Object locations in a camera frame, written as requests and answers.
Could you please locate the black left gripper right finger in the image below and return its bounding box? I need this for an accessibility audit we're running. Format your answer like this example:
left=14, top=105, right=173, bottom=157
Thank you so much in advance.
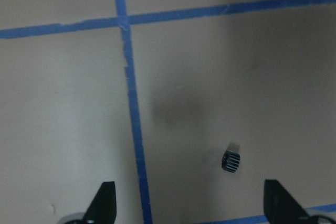
left=263, top=179, right=312, bottom=224

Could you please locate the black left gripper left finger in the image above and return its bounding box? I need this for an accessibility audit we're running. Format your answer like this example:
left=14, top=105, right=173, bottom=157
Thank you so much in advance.
left=83, top=182, right=117, bottom=224

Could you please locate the small black bearing gear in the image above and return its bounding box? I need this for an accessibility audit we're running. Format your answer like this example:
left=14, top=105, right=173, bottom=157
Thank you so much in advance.
left=221, top=150, right=240, bottom=173

